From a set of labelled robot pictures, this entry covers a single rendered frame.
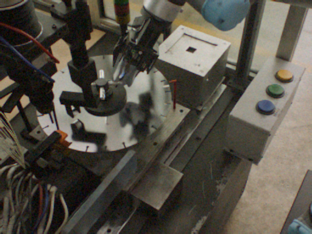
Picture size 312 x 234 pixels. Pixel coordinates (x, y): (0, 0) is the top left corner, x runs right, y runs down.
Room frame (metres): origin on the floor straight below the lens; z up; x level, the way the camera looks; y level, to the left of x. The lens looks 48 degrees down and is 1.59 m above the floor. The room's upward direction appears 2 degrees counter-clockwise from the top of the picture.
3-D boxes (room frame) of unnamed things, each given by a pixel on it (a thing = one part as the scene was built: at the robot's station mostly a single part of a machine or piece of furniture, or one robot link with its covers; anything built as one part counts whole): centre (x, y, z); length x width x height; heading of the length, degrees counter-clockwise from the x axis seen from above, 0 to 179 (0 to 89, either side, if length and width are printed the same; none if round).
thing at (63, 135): (0.47, 0.24, 0.95); 0.10 x 0.03 x 0.07; 146
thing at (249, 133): (0.70, -0.31, 0.82); 0.28 x 0.11 x 0.15; 146
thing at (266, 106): (0.63, -0.28, 0.90); 0.04 x 0.04 x 0.02
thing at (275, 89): (0.69, -0.32, 0.90); 0.04 x 0.04 x 0.02
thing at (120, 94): (0.63, 0.13, 0.96); 0.11 x 0.11 x 0.03
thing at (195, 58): (0.88, -0.11, 0.82); 0.18 x 0.18 x 0.15; 56
